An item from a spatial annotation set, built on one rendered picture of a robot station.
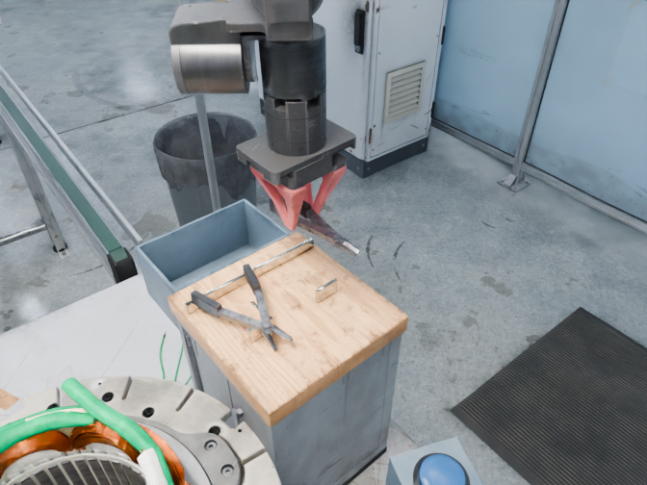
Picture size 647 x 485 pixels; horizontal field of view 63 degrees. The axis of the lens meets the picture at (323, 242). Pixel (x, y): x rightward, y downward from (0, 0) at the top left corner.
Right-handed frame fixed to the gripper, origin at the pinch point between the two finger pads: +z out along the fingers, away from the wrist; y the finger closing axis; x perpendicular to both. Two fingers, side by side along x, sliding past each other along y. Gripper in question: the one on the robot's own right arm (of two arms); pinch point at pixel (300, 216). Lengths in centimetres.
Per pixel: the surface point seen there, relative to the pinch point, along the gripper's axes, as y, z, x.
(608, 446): -89, 116, 30
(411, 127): -170, 102, -124
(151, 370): 15.1, 37.8, -22.6
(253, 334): 10.1, 7.8, 4.3
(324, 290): 0.4, 7.8, 4.4
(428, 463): 5.5, 10.9, 24.4
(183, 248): 6.7, 12.8, -18.0
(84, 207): 5, 41, -78
